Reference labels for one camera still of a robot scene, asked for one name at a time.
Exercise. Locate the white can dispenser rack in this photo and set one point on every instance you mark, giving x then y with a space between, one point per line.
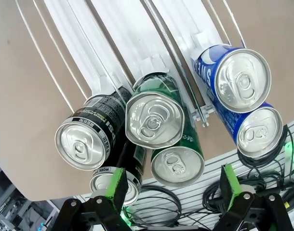
127 31

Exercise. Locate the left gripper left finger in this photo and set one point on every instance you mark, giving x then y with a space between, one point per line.
113 187

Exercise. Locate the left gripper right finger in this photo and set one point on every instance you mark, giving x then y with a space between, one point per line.
232 190

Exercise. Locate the green Chilsung cider can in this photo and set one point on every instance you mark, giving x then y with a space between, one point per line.
153 118
177 166

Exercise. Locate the blue Pocari Sweat can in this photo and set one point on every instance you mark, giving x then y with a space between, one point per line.
260 131
242 80

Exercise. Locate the black Pepsi can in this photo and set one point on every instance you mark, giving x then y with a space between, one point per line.
82 144
101 180

